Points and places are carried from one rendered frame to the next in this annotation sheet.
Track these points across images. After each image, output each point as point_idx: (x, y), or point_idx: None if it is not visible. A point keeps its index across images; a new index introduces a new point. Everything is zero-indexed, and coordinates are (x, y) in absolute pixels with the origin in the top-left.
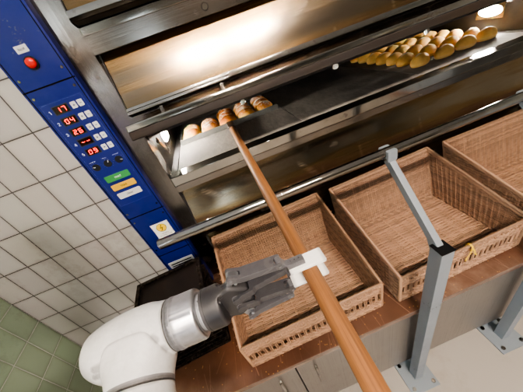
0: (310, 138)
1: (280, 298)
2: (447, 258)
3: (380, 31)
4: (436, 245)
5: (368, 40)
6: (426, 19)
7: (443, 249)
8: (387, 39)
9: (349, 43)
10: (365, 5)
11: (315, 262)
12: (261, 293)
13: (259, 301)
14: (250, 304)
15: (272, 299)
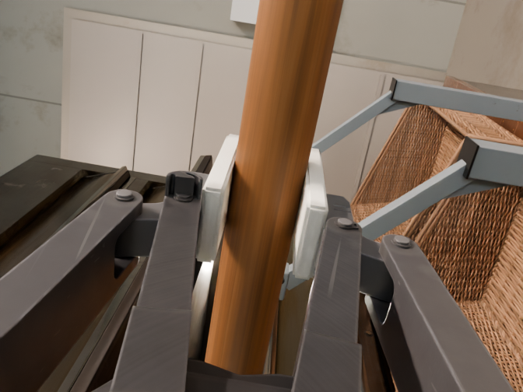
0: None
1: (399, 284)
2: (491, 145)
3: (106, 312)
4: (462, 166)
5: (103, 326)
6: (139, 266)
7: (468, 153)
8: (124, 305)
9: (82, 351)
10: (76, 345)
11: (222, 148)
12: (297, 355)
13: (314, 332)
14: (307, 387)
15: (412, 331)
